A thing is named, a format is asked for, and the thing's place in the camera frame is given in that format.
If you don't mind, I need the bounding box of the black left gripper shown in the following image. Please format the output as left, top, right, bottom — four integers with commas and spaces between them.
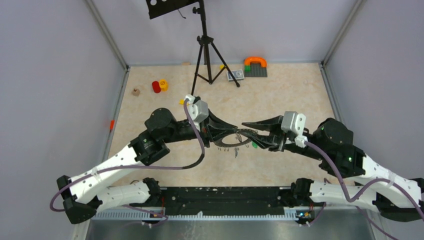
162, 108, 239, 148

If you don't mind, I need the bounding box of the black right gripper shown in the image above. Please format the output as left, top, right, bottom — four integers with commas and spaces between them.
238, 116, 326, 161

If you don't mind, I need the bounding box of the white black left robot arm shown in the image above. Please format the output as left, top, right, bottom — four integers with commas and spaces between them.
55, 104, 239, 225

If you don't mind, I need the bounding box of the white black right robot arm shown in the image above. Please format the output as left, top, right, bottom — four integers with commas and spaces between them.
241, 111, 424, 223

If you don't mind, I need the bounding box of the blue playing card box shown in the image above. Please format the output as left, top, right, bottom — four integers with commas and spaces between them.
226, 69, 245, 82

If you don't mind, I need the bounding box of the grey lego baseplate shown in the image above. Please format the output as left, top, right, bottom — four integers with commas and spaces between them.
244, 63, 268, 78

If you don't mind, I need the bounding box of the yellow plastic cylinder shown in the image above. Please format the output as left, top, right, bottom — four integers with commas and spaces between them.
159, 79, 169, 92

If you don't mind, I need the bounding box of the red plastic cylinder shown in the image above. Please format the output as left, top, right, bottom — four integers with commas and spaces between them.
151, 81, 162, 94

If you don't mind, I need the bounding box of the orange plastic arch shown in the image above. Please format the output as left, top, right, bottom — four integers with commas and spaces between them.
244, 56, 268, 68

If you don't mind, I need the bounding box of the small wooden block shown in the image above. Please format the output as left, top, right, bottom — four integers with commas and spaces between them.
131, 88, 141, 97

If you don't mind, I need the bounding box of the black tripod stand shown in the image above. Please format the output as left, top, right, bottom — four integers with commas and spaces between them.
190, 0, 241, 96

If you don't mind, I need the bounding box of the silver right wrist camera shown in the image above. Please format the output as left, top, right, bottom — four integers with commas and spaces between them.
280, 111, 308, 148

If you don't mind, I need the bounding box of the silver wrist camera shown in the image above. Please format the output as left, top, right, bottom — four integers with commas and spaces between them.
280, 111, 308, 148
184, 94, 209, 132

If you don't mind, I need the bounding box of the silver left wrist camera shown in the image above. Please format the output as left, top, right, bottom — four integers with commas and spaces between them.
184, 94, 209, 132

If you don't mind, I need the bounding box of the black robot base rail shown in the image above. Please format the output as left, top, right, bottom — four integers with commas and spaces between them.
137, 176, 327, 222

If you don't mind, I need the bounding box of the black perforated mount plate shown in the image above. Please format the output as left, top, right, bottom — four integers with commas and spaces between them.
145, 0, 199, 20

